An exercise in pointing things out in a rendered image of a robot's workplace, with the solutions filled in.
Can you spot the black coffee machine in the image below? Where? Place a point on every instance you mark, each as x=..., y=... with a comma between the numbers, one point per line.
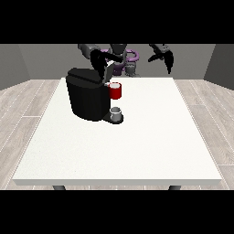
x=85, y=97

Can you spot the small grey cup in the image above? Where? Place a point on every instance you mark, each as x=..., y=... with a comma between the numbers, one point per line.
x=115, y=114

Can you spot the dark table leg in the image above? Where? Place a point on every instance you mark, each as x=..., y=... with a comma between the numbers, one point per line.
x=59, y=187

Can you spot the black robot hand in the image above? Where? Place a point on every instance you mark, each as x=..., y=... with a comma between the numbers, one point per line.
x=168, y=58
x=98, y=61

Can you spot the pale grey machine lid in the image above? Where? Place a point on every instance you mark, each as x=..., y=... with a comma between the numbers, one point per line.
x=109, y=72

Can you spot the red pod holder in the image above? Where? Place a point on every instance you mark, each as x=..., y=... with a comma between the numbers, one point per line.
x=115, y=93

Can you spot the grey and purple robot trunk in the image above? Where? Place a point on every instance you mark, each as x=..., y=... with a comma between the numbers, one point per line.
x=131, y=69

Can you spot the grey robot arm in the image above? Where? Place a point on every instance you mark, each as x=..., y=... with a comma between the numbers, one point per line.
x=87, y=48
x=161, y=46

